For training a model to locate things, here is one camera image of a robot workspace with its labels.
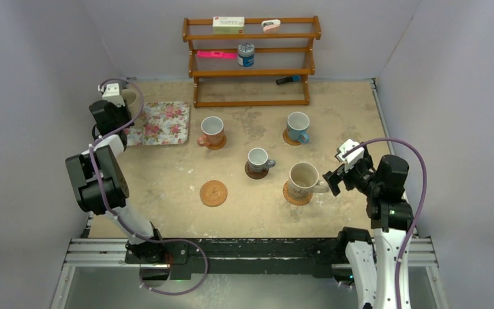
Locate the tall cream mug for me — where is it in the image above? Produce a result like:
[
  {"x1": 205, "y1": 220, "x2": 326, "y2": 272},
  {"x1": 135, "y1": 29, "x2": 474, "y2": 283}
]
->
[{"x1": 122, "y1": 89, "x2": 145, "y2": 128}]

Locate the cream mug with plant print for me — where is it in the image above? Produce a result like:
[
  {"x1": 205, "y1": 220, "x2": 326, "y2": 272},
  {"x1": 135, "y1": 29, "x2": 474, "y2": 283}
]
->
[{"x1": 288, "y1": 162, "x2": 330, "y2": 198}]

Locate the woven rattan coaster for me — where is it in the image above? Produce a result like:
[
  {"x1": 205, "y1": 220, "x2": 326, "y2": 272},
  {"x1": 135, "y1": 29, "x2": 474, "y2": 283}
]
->
[
  {"x1": 199, "y1": 180, "x2": 228, "y2": 207},
  {"x1": 282, "y1": 181, "x2": 313, "y2": 206}
]

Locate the blue mug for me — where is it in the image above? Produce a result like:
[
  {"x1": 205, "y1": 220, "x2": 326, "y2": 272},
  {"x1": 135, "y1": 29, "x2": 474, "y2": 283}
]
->
[{"x1": 287, "y1": 111, "x2": 310, "y2": 144}]

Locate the dark brown wooden coaster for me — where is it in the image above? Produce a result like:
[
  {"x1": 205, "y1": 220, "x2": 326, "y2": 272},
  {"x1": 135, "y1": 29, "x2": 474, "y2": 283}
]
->
[{"x1": 244, "y1": 161, "x2": 269, "y2": 180}]

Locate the small grey white mug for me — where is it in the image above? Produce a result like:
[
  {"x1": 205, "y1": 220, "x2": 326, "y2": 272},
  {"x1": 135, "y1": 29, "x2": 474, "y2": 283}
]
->
[{"x1": 248, "y1": 147, "x2": 276, "y2": 173}]

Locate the smooth wooden coaster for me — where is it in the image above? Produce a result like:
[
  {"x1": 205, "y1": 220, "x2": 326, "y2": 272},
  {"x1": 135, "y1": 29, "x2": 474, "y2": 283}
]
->
[
  {"x1": 282, "y1": 129, "x2": 302, "y2": 146},
  {"x1": 206, "y1": 135, "x2": 227, "y2": 150}
]

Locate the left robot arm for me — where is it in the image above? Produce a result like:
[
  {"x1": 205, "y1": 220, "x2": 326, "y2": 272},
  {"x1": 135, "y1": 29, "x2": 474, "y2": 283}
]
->
[{"x1": 65, "y1": 100, "x2": 166, "y2": 263}]

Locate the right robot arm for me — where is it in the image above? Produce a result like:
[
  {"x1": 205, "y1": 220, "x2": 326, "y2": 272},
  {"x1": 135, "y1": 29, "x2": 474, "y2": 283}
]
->
[{"x1": 323, "y1": 139, "x2": 414, "y2": 308}]

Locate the floral pattern tray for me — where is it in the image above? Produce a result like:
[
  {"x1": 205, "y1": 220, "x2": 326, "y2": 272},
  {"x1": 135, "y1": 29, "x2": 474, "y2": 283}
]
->
[{"x1": 124, "y1": 101, "x2": 190, "y2": 146}]

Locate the black blue marker pen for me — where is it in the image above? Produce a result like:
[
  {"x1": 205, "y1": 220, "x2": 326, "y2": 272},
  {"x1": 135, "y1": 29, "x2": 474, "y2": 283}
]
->
[{"x1": 275, "y1": 75, "x2": 302, "y2": 85}]

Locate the pink highlighter marker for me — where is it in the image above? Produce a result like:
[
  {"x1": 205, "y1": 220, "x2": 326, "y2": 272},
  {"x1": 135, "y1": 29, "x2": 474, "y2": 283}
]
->
[{"x1": 196, "y1": 50, "x2": 237, "y2": 59}]

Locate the wooden three-tier shelf rack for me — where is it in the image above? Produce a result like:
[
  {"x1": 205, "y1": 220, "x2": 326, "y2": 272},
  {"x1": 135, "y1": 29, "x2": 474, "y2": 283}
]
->
[{"x1": 181, "y1": 15, "x2": 322, "y2": 108}]

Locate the blue white lidded jar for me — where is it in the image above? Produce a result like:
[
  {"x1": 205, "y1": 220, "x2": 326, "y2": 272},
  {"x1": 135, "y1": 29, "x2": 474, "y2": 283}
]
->
[{"x1": 237, "y1": 42, "x2": 255, "y2": 67}]

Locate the white green cardboard box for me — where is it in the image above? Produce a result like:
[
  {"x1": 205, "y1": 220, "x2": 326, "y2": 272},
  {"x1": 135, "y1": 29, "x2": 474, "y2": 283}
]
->
[{"x1": 212, "y1": 16, "x2": 244, "y2": 35}]

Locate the pink white small device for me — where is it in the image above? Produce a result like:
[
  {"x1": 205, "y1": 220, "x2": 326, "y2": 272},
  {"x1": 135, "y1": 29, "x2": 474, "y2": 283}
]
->
[{"x1": 261, "y1": 19, "x2": 281, "y2": 33}]

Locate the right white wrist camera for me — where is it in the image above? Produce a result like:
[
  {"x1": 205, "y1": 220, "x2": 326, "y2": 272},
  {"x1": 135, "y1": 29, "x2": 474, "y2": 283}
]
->
[{"x1": 335, "y1": 139, "x2": 365, "y2": 173}]

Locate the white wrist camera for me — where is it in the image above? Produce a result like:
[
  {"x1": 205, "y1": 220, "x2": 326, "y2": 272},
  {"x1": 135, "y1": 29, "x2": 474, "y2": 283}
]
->
[
  {"x1": 335, "y1": 139, "x2": 365, "y2": 173},
  {"x1": 98, "y1": 83, "x2": 125, "y2": 108}
]

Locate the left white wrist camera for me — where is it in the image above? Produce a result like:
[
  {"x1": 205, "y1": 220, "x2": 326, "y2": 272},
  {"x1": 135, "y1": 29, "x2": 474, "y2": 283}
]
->
[{"x1": 98, "y1": 83, "x2": 125, "y2": 108}]

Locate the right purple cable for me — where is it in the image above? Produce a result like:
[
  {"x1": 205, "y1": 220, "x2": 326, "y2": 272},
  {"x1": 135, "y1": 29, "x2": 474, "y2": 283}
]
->
[{"x1": 341, "y1": 137, "x2": 428, "y2": 309}]

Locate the purple cable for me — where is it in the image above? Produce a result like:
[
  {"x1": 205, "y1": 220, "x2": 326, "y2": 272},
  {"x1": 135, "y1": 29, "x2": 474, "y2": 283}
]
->
[
  {"x1": 88, "y1": 78, "x2": 210, "y2": 297},
  {"x1": 341, "y1": 137, "x2": 428, "y2": 309}
]

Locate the black aluminium base frame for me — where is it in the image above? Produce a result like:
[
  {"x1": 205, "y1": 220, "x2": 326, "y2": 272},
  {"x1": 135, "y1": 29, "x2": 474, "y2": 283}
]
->
[{"x1": 51, "y1": 235, "x2": 441, "y2": 308}]

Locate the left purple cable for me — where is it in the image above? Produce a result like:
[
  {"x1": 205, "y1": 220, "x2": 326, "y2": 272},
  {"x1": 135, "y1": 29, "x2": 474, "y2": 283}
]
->
[{"x1": 88, "y1": 78, "x2": 210, "y2": 297}]

